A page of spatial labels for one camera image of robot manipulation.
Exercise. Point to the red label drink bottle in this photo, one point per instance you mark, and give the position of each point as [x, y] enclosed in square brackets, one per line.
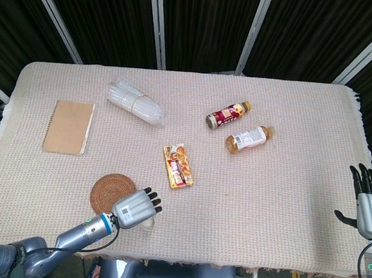
[228, 115]

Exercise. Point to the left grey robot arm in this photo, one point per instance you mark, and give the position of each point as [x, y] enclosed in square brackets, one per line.
[52, 244]

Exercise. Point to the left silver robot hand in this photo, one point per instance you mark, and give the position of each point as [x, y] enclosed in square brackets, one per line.
[135, 207]

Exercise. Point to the small white cup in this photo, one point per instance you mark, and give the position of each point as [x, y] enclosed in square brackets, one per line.
[149, 225]

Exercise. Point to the brown kraft spiral notebook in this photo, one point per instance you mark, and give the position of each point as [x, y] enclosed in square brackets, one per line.
[69, 127]

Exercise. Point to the beige woven tablecloth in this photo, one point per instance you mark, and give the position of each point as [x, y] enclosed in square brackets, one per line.
[184, 164]

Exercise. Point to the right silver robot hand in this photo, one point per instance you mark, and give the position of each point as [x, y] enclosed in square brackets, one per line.
[369, 205]

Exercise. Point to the black folding screen partition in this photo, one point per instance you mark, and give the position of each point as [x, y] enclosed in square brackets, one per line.
[194, 27]

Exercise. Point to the white label tea bottle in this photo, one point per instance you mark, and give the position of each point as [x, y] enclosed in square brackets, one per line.
[248, 139]

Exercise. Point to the grey robot torso base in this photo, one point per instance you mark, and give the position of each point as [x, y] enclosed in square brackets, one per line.
[168, 276]

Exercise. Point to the orange snack packet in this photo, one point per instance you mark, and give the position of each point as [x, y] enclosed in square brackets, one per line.
[178, 167]

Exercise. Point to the round woven rattan coaster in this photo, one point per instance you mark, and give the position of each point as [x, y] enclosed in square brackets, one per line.
[109, 192]

